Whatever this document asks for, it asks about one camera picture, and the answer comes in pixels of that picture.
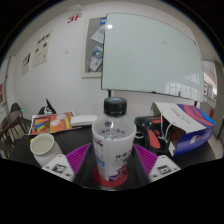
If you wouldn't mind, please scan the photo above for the large whiteboard on stand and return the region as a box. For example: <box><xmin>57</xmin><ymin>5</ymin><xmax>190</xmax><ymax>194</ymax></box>
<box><xmin>100</xmin><ymin>12</ymin><xmax>205</xmax><ymax>103</ymax></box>

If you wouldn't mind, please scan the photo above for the dark chair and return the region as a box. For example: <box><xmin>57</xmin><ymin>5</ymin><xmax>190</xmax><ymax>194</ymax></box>
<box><xmin>9</xmin><ymin>102</ymin><xmax>23</xmax><ymax>115</ymax></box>

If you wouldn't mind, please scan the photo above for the blue and white cardboard box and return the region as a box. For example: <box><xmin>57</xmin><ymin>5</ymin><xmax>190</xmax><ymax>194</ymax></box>
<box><xmin>149</xmin><ymin>101</ymin><xmax>217</xmax><ymax>158</ymax></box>

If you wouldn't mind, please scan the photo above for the clear black-capped drink bottle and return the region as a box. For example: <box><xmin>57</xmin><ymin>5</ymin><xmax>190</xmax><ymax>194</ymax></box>
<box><xmin>91</xmin><ymin>96</ymin><xmax>138</xmax><ymax>183</ymax></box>

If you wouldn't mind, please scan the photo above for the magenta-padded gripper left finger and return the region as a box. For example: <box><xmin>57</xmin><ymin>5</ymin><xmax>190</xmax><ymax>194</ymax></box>
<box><xmin>41</xmin><ymin>143</ymin><xmax>97</xmax><ymax>184</ymax></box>

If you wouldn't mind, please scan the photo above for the flat white case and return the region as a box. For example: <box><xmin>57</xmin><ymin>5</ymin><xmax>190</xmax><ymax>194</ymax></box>
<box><xmin>69</xmin><ymin>114</ymin><xmax>99</xmax><ymax>127</ymax></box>

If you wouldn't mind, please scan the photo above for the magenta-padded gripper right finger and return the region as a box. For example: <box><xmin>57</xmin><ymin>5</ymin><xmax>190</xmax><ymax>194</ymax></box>
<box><xmin>131</xmin><ymin>143</ymin><xmax>183</xmax><ymax>184</ymax></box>

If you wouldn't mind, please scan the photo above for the colourful printed booklet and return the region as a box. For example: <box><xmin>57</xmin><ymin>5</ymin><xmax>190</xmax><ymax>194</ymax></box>
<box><xmin>29</xmin><ymin>111</ymin><xmax>81</xmax><ymax>136</ymax></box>

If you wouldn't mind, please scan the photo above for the grey wall notice board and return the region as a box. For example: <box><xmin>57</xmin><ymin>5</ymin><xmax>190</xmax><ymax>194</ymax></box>
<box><xmin>80</xmin><ymin>16</ymin><xmax>108</xmax><ymax>79</ymax></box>

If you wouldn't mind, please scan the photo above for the small white wall poster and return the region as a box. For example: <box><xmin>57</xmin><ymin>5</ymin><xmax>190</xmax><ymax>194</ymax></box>
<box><xmin>20</xmin><ymin>52</ymin><xmax>32</xmax><ymax>76</ymax></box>

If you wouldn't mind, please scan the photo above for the black and red power tool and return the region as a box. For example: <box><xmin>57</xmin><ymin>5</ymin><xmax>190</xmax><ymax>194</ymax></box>
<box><xmin>134</xmin><ymin>115</ymin><xmax>174</xmax><ymax>151</ymax></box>

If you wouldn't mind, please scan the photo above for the white mug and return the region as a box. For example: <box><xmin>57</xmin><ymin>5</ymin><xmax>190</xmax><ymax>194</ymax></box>
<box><xmin>29</xmin><ymin>133</ymin><xmax>63</xmax><ymax>168</ymax></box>

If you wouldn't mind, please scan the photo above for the black pointed bag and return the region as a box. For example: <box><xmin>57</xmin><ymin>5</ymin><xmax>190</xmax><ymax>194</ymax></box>
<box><xmin>37</xmin><ymin>98</ymin><xmax>56</xmax><ymax>116</ymax></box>

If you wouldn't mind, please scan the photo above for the large white wall poster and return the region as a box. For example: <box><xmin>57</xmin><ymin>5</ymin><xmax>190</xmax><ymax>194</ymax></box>
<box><xmin>32</xmin><ymin>30</ymin><xmax>54</xmax><ymax>69</ymax></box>

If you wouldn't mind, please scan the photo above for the round brown side table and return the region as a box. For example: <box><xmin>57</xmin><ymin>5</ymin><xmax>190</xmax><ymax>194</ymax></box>
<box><xmin>0</xmin><ymin>109</ymin><xmax>29</xmax><ymax>158</ymax></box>

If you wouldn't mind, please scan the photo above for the flat round red coaster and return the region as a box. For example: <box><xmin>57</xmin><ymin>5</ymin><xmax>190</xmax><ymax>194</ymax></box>
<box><xmin>92</xmin><ymin>164</ymin><xmax>129</xmax><ymax>188</ymax></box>

